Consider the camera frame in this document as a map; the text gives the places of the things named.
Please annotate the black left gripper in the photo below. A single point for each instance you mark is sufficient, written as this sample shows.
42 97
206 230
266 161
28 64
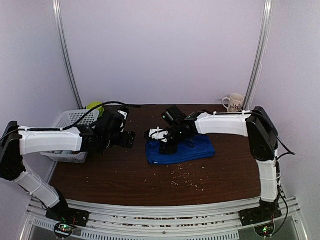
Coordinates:
124 142

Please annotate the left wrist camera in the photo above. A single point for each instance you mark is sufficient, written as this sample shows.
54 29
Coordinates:
124 111

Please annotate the right circuit board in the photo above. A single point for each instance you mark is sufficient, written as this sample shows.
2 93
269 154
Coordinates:
265 230

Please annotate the blue cloth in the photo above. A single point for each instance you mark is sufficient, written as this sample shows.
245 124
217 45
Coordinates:
198 148

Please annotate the light blue folded towel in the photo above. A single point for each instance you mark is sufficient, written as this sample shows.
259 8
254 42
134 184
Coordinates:
65 152

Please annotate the left aluminium corner post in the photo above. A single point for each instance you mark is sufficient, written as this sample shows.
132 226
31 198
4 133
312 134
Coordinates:
65 52

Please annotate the right aluminium corner post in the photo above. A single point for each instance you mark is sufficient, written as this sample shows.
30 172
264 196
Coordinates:
260 50

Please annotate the white plastic perforated basket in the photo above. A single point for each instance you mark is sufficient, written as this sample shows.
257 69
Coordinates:
66 119

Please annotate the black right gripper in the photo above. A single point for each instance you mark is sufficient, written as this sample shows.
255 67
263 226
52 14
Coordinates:
168 149

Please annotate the aluminium corner post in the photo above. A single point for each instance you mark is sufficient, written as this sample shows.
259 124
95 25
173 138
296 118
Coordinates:
260 50
65 52

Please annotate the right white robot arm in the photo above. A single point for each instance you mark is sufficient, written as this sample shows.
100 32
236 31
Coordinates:
252 124

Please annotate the white printed mug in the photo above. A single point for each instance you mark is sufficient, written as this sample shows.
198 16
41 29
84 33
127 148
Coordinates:
234 103

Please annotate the left circuit board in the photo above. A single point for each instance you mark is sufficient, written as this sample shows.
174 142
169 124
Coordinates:
63 230

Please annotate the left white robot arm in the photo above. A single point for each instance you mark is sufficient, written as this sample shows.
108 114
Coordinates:
18 141

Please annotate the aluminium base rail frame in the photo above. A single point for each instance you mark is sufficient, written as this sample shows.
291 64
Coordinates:
217 221

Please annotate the lime green bowl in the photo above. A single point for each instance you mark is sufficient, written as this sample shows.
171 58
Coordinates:
96 105

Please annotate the circuit board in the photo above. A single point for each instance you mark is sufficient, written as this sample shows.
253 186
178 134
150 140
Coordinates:
63 230
265 230

